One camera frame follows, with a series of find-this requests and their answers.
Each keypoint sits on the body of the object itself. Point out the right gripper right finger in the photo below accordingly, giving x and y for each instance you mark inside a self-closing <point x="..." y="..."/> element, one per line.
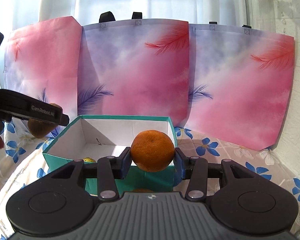
<point x="236" y="197"/>

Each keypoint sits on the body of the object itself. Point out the brown kiwi fruit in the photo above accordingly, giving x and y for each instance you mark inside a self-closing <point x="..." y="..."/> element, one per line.
<point x="39" y="128"/>

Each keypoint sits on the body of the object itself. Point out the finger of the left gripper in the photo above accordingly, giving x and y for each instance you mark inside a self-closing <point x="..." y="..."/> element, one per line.
<point x="17" y="105"/>

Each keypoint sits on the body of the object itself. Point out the pink feather bag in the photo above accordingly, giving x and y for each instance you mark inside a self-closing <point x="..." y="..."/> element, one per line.
<point x="41" y="61"/>
<point x="134" y="67"/>
<point x="240" y="83"/>

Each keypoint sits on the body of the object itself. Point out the left pink feather bag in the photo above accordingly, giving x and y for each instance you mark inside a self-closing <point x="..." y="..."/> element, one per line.
<point x="41" y="61"/>

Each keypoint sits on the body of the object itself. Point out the teal cardboard box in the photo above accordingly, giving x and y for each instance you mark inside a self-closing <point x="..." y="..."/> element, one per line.
<point x="97" y="136"/>

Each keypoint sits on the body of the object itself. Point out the middle pink feather bag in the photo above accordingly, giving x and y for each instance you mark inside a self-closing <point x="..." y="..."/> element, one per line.
<point x="134" y="67"/>

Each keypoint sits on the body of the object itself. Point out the right pink feather bag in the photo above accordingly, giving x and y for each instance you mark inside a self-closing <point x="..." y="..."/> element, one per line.
<point x="240" y="83"/>

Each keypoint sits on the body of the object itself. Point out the blue floral bed sheet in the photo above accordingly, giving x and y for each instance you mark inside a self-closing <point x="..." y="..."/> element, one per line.
<point x="22" y="162"/>

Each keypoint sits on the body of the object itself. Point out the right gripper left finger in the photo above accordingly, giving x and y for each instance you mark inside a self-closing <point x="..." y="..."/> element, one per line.
<point x="64" y="200"/>

